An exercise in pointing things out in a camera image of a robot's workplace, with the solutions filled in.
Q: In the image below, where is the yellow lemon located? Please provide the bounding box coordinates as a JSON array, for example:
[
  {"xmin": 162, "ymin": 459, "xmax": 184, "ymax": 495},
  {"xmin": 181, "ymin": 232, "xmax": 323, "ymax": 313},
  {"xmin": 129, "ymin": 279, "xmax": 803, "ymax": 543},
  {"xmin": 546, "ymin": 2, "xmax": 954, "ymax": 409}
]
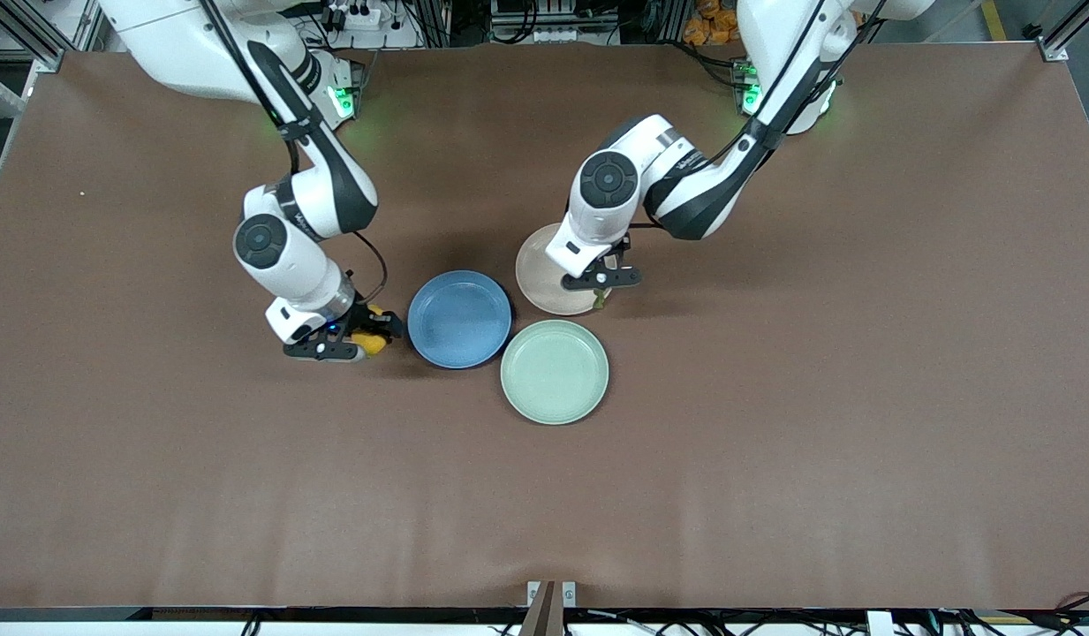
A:
[{"xmin": 350, "ymin": 304, "xmax": 389, "ymax": 357}]

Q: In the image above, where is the beige plate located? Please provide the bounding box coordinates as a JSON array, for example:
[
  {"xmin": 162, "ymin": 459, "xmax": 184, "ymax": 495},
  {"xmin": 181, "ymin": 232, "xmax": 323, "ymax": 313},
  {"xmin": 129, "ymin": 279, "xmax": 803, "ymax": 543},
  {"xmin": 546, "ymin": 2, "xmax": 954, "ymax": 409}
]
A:
[{"xmin": 515, "ymin": 222, "xmax": 616, "ymax": 316}]

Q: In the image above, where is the blue plate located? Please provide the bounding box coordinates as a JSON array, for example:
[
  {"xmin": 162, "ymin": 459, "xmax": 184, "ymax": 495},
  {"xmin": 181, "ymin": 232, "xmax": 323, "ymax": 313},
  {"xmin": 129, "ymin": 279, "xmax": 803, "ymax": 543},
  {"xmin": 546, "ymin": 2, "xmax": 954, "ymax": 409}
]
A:
[{"xmin": 407, "ymin": 269, "xmax": 513, "ymax": 369}]

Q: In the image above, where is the pale green plate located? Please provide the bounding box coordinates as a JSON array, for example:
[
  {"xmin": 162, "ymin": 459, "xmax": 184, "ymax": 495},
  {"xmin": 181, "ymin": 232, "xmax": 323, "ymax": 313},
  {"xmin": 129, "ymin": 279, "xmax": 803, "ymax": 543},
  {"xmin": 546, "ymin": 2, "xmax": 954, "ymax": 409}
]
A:
[{"xmin": 500, "ymin": 319, "xmax": 610, "ymax": 426}]

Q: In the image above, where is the bag of orange items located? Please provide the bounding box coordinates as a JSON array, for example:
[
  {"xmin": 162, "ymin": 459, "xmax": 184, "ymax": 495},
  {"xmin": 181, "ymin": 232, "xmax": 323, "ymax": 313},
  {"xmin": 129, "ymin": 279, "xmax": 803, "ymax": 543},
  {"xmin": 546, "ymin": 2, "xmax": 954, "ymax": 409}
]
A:
[{"xmin": 683, "ymin": 0, "xmax": 745, "ymax": 45}]

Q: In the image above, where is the white power strip with plugs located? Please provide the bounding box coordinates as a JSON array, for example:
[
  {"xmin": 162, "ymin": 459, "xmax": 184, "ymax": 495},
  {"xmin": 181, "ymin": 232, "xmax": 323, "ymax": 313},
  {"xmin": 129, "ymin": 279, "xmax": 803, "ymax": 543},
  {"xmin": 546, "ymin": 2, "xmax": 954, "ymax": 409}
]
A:
[{"xmin": 319, "ymin": 0, "xmax": 421, "ymax": 49}]

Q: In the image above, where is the table cover sheet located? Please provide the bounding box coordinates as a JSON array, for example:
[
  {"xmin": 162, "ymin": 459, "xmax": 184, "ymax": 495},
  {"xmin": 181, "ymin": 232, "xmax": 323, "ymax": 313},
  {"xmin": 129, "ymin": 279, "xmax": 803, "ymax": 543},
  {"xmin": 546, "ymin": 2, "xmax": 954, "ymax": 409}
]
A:
[{"xmin": 0, "ymin": 40, "xmax": 1089, "ymax": 610}]

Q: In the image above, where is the small metal bracket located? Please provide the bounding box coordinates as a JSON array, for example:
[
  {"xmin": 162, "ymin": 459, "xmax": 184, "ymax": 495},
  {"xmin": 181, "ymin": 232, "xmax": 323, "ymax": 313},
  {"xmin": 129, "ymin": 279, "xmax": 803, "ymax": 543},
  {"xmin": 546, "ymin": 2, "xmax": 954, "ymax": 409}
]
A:
[{"xmin": 526, "ymin": 580, "xmax": 578, "ymax": 610}]

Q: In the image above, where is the aluminium frame profile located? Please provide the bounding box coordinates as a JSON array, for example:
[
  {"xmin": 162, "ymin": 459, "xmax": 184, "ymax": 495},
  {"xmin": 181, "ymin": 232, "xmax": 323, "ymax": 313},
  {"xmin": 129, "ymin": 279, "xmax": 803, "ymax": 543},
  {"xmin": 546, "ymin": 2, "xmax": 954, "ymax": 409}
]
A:
[
  {"xmin": 0, "ymin": 0, "xmax": 68, "ymax": 72},
  {"xmin": 1034, "ymin": 0, "xmax": 1089, "ymax": 63}
]

